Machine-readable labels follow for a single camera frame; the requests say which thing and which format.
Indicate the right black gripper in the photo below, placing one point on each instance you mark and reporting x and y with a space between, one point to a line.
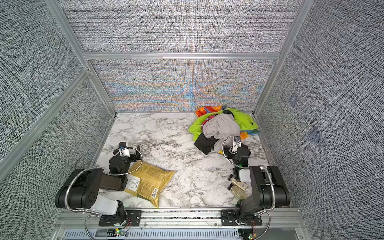
229 148

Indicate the grey cloth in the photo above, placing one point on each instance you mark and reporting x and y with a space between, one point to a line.
220 127

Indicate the black cloth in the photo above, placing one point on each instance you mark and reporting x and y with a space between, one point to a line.
207 145

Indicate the pink red patterned cloth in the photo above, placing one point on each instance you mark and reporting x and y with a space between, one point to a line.
208 119

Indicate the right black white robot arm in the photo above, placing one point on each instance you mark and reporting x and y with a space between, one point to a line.
258 189

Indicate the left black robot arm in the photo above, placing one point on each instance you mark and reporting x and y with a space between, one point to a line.
80 192

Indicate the lime green cloth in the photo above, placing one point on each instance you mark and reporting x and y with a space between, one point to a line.
245 121

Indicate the orange multicolour cloth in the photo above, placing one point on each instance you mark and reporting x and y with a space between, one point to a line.
209 109

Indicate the yellow snack bag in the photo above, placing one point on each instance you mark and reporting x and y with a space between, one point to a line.
147 182

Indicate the upper small glass bottle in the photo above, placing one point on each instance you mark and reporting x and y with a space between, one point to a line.
240 185

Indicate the small glass bottle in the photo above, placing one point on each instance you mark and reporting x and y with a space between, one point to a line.
237 192
240 185

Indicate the lower small glass bottle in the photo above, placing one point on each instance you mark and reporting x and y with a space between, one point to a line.
237 192

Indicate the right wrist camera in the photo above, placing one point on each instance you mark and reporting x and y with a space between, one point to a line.
234 148

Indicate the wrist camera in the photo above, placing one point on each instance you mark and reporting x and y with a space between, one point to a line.
234 148
123 151

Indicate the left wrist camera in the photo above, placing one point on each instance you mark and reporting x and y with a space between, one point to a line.
123 151

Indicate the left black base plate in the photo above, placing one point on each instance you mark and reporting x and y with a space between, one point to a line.
126 218

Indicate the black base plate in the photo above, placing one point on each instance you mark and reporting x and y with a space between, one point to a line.
126 218
231 218

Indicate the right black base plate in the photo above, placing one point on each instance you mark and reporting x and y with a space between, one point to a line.
231 218

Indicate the white vented cable duct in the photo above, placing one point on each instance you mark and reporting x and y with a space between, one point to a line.
167 234

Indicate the aluminium front rail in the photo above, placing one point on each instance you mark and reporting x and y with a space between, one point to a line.
183 218

